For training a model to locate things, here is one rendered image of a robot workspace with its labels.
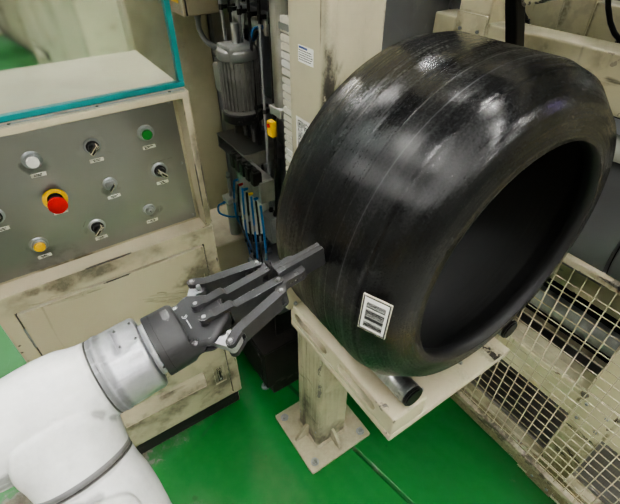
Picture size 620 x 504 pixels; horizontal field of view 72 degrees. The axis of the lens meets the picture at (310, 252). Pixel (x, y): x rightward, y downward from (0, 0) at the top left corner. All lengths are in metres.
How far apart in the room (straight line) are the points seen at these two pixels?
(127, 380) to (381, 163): 0.37
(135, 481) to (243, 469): 1.24
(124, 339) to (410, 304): 0.34
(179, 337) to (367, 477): 1.33
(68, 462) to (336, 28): 0.70
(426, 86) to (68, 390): 0.52
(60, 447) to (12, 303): 0.74
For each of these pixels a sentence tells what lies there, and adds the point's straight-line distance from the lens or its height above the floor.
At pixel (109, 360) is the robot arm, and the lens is 0.50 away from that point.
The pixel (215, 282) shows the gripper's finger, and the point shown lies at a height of 1.22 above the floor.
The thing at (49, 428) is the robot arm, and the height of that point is 1.21.
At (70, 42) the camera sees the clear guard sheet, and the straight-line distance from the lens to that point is 1.01.
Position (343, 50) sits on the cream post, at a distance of 0.81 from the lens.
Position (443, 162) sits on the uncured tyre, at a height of 1.37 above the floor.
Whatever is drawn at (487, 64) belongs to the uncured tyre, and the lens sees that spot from 0.61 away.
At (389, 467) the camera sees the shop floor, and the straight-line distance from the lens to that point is 1.77.
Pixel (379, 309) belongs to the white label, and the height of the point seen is 1.20.
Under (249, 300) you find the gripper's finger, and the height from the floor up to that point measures 1.23.
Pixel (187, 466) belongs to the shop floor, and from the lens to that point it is 1.80.
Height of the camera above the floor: 1.60
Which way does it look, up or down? 40 degrees down
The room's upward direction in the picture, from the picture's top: straight up
